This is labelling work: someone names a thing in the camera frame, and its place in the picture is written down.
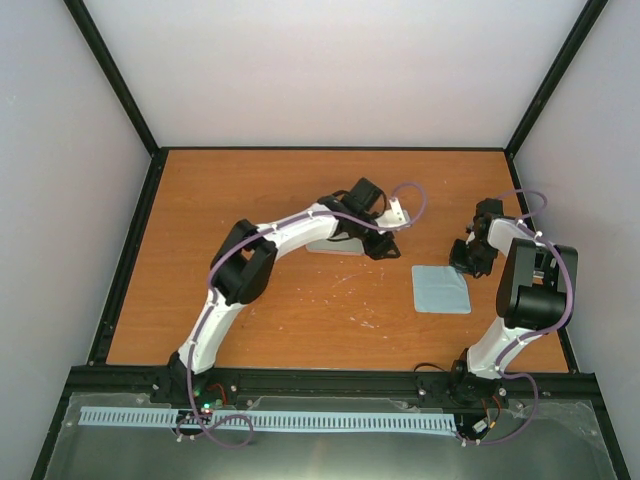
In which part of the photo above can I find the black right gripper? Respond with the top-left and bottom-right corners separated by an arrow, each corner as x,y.
449,239 -> 498,276

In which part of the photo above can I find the pink glasses case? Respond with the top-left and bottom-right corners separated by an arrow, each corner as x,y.
305,236 -> 364,256

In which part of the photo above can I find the light blue cleaning cloth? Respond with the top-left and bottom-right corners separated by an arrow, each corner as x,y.
411,265 -> 472,315

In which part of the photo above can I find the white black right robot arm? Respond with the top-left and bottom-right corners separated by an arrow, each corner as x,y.
449,198 -> 579,406

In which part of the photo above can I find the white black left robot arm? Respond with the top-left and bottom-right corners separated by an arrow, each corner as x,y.
168,178 -> 410,403

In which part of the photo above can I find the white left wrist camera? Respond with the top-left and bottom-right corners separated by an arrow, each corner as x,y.
375,197 -> 410,231

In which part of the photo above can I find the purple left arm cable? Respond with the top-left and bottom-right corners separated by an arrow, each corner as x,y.
183,182 -> 429,447

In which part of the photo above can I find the black aluminium mounting rail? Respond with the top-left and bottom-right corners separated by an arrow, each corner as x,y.
63,365 -> 603,409

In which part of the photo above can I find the grey metal base plate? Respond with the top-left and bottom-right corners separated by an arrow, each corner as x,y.
45,394 -> 615,479

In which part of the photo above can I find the black enclosure frame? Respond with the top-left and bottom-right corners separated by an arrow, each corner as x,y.
31,0 -> 631,479

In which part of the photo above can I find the light blue slotted cable duct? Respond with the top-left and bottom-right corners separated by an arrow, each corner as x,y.
77,406 -> 456,436

